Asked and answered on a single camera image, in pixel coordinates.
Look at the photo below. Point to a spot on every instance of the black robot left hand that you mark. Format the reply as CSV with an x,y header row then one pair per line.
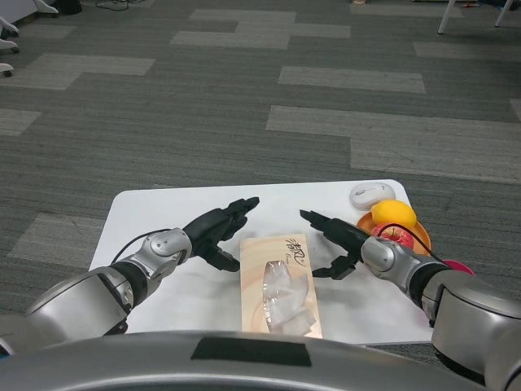
x,y
207,232

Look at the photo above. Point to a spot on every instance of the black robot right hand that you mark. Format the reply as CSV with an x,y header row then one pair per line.
x,y
344,234

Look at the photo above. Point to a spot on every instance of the beige wood-print tissue box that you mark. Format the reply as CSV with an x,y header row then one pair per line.
x,y
252,285

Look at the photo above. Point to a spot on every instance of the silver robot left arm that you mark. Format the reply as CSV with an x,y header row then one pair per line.
x,y
163,248

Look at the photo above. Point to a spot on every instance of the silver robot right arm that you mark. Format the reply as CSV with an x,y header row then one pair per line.
x,y
386,256

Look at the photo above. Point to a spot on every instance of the white computer mouse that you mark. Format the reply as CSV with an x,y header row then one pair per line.
x,y
370,195

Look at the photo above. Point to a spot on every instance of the yellow lemon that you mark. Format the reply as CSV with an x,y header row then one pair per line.
x,y
392,212

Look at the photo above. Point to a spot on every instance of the red apple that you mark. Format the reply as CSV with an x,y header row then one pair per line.
x,y
401,241

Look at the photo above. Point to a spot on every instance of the orange round plate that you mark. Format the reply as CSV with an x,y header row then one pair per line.
x,y
421,238

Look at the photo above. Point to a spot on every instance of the pink plastic cup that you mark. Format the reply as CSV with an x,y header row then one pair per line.
x,y
460,266

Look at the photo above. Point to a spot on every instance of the silver robot chest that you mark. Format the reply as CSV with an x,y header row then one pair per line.
x,y
122,362

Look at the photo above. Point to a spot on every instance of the beige plastic stool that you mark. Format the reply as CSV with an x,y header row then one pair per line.
x,y
360,2

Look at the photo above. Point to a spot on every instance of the white desk leg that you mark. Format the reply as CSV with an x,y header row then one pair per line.
x,y
504,14
445,18

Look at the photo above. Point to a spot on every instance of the small red floor item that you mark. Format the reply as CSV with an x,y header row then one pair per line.
x,y
464,6

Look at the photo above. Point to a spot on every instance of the white partition caster foot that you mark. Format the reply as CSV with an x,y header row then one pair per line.
x,y
5,67
8,45
46,7
8,25

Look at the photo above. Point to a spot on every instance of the black bag on floor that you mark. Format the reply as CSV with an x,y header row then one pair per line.
x,y
71,5

